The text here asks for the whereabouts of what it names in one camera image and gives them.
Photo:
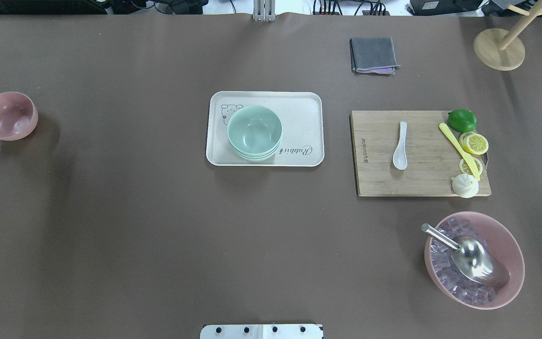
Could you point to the yellow lemon slice upper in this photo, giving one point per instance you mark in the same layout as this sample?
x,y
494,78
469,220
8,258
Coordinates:
x,y
473,143

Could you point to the large pink ice bowl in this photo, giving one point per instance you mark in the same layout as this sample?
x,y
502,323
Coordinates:
x,y
499,242

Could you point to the metal ice scoop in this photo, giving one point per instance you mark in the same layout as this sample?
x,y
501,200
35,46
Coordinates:
x,y
472,259

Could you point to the small pink bowl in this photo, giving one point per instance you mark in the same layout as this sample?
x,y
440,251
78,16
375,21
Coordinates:
x,y
18,116

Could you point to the green toy lime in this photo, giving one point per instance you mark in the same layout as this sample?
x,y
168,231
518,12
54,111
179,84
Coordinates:
x,y
462,120

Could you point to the green bowl stack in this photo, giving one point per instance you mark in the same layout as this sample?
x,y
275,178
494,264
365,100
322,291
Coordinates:
x,y
255,132

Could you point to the folded grey cloth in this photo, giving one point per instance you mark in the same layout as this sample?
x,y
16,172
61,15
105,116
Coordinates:
x,y
373,55

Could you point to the yellow lemon slice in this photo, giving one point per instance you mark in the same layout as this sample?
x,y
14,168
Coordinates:
x,y
464,167
473,143

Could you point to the yellow lemon slice lower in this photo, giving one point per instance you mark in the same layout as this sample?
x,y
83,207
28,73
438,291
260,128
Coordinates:
x,y
464,167

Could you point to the yellow plastic knife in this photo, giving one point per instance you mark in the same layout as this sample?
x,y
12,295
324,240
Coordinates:
x,y
464,155

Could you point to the bamboo cutting board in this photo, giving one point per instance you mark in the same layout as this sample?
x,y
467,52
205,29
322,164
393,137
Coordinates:
x,y
432,160

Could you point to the wooden mug tree stand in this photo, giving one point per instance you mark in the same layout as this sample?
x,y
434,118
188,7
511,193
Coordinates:
x,y
501,49

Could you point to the cream rabbit tray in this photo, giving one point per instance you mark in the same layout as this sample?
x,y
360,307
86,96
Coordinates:
x,y
301,116

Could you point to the aluminium frame post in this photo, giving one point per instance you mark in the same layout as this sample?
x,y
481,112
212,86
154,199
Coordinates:
x,y
264,10

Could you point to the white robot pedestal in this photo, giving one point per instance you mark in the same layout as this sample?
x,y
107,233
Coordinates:
x,y
263,331

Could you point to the white ceramic spoon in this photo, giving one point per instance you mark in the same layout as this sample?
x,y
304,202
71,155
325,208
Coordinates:
x,y
400,160

